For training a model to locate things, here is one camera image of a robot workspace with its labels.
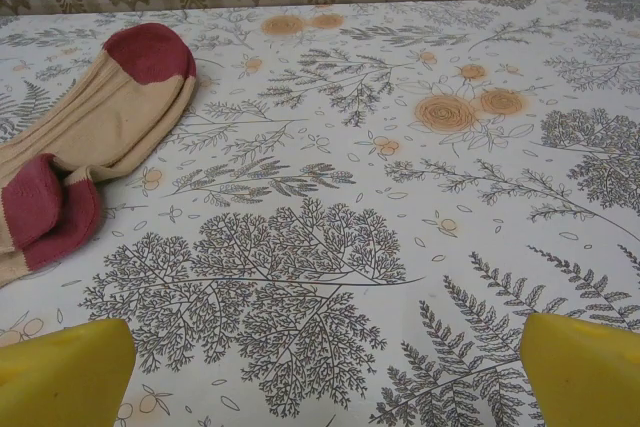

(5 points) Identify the floral printed tablecloth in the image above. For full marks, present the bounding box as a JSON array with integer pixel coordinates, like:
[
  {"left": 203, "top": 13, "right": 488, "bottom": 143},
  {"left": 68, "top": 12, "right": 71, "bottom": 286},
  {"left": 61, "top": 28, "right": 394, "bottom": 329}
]
[{"left": 0, "top": 0, "right": 640, "bottom": 427}]

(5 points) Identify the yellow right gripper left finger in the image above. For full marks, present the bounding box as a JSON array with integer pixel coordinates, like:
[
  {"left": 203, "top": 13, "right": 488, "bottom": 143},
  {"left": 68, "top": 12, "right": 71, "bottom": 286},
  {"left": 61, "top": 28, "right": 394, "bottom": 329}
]
[{"left": 0, "top": 317, "right": 137, "bottom": 427}]

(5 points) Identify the beige sock with red toe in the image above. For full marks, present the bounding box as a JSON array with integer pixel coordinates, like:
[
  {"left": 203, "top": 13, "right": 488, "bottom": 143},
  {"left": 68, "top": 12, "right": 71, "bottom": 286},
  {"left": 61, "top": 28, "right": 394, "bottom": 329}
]
[
  {"left": 0, "top": 61, "right": 197, "bottom": 293},
  {"left": 0, "top": 23, "right": 197, "bottom": 253}
]

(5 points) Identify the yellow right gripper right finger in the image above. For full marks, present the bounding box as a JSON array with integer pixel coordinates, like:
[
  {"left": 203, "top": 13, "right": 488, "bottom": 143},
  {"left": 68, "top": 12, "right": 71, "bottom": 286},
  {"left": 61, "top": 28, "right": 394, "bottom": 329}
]
[{"left": 518, "top": 312, "right": 640, "bottom": 427}]

